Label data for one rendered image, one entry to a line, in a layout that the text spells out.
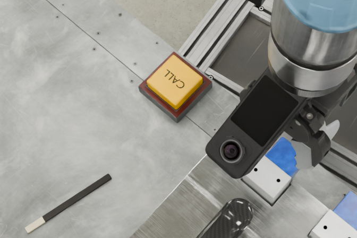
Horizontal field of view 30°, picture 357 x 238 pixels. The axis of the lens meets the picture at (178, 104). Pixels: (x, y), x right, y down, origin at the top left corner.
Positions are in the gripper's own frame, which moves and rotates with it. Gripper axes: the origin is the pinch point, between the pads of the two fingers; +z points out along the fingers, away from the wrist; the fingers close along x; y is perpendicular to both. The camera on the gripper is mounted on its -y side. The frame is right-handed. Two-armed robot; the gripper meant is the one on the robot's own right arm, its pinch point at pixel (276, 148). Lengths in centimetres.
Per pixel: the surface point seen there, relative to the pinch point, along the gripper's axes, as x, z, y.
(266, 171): 0.4, 9.2, -0.2
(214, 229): 1.1, 12.7, -9.5
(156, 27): 67, 101, 38
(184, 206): 5.8, 12.3, -9.9
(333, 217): -9.2, 9.2, 0.7
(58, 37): 41.2, 20.9, -1.7
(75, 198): 19.9, 20.5, -18.2
